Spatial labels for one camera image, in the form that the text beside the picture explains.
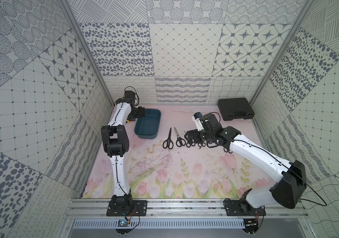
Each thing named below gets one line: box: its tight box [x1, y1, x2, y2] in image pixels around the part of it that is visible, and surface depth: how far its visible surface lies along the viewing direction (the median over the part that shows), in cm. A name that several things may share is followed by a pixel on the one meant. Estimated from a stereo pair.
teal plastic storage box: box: [134, 108, 162, 140], surface depth 107 cm
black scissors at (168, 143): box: [162, 127, 174, 150], surface depth 100 cm
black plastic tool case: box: [217, 97, 255, 121], surface depth 117 cm
